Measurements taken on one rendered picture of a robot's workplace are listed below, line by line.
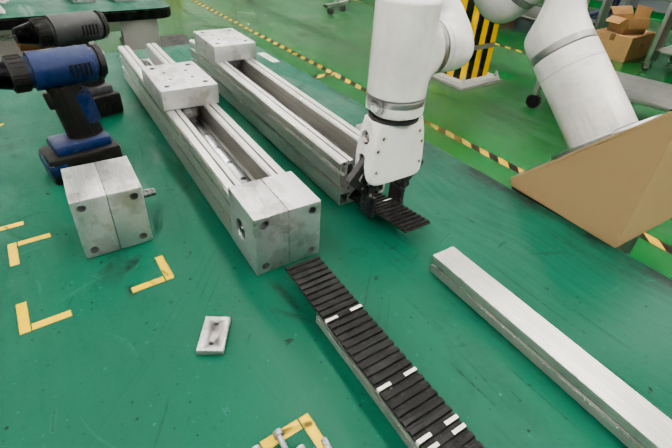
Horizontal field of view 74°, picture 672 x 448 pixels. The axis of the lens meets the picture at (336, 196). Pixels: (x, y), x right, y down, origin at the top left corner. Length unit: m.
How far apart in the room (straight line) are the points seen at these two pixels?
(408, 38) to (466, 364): 0.40
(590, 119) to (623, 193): 0.17
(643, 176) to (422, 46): 0.38
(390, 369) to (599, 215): 0.47
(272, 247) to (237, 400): 0.20
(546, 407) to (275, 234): 0.37
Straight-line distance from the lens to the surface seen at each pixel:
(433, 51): 0.62
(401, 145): 0.67
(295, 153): 0.87
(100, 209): 0.68
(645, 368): 0.67
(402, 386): 0.49
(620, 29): 5.62
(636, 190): 0.80
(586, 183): 0.83
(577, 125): 0.92
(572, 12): 0.96
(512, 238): 0.78
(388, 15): 0.59
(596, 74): 0.93
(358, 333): 0.53
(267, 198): 0.61
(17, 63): 0.84
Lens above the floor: 1.22
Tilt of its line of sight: 33 degrees down
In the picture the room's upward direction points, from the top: 4 degrees clockwise
